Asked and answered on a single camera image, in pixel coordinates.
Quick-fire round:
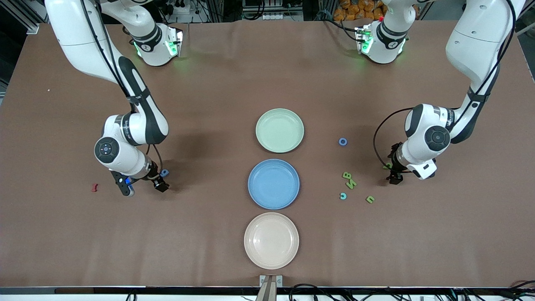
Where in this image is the blue round plate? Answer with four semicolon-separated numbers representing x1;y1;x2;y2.
247;159;301;210

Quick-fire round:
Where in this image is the pale green round plate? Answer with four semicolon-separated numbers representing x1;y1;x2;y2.
255;108;305;153

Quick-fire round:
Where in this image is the beige round plate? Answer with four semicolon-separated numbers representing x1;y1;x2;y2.
244;212;300;270

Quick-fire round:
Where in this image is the pile of orange objects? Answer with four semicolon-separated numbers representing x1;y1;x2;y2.
333;0;385;21

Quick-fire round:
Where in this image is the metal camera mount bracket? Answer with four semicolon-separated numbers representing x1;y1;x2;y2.
256;275;283;301

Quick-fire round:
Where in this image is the aluminium frame profile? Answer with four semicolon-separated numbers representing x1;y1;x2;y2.
10;0;40;34

